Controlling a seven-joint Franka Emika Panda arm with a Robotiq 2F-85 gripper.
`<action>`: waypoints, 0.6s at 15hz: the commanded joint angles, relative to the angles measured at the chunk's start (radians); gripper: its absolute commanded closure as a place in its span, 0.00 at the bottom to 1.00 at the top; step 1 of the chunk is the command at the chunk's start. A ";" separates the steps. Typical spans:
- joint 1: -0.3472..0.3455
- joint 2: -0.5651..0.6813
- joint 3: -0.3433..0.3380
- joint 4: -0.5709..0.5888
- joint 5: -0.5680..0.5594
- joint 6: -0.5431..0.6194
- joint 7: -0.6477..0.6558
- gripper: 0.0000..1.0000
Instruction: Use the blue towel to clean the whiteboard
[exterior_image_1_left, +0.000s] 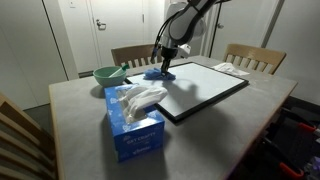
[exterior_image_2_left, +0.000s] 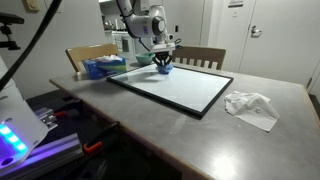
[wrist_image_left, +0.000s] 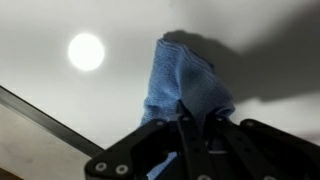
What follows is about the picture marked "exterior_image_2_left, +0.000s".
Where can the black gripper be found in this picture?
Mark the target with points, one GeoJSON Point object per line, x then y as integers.
{"type": "Point", "coordinates": [162, 56]}

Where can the blue cloth towel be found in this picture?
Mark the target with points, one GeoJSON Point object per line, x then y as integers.
{"type": "Point", "coordinates": [165, 69]}

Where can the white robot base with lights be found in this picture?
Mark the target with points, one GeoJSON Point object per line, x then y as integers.
{"type": "Point", "coordinates": [16, 113]}

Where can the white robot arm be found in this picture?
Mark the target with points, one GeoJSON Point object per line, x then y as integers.
{"type": "Point", "coordinates": [143, 25]}

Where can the black framed whiteboard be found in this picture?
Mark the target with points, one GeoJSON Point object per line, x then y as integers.
{"type": "Point", "coordinates": [186, 90]}

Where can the green bowl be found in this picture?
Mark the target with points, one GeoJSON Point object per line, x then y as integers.
{"type": "Point", "coordinates": [143, 60]}

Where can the black door latch plate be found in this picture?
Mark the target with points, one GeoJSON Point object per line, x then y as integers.
{"type": "Point", "coordinates": [176, 29]}

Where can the dark brown wooden chair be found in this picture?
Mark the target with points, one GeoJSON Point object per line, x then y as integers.
{"type": "Point", "coordinates": [200, 52]}

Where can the white kitchen stove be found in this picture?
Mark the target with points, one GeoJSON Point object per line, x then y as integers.
{"type": "Point", "coordinates": [125, 46]}

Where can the white facial tissue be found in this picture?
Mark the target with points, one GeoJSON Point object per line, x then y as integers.
{"type": "Point", "coordinates": [108, 59]}

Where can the blue cardboard tissue box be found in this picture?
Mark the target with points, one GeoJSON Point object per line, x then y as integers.
{"type": "Point", "coordinates": [96, 70]}

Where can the light wooden chair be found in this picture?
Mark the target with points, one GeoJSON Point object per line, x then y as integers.
{"type": "Point", "coordinates": [90, 52]}

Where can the crumpled white paper napkin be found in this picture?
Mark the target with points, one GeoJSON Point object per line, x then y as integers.
{"type": "Point", "coordinates": [253, 111]}

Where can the white door with lever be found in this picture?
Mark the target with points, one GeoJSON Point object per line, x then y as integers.
{"type": "Point", "coordinates": [283, 40]}

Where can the beige round thermostat dial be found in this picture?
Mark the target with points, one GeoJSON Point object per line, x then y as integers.
{"type": "Point", "coordinates": [31, 5]}

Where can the white wrist mount plate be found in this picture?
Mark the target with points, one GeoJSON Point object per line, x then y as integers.
{"type": "Point", "coordinates": [163, 47]}

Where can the white wall sign plate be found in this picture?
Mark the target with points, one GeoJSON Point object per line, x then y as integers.
{"type": "Point", "coordinates": [235, 3]}

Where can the silver metal bracket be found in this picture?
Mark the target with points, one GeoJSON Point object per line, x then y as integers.
{"type": "Point", "coordinates": [46, 116]}

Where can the aluminium extrusion rail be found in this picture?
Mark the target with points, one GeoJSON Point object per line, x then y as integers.
{"type": "Point", "coordinates": [56, 150]}

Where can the black camera on mount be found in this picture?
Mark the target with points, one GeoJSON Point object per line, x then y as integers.
{"type": "Point", "coordinates": [10, 19]}

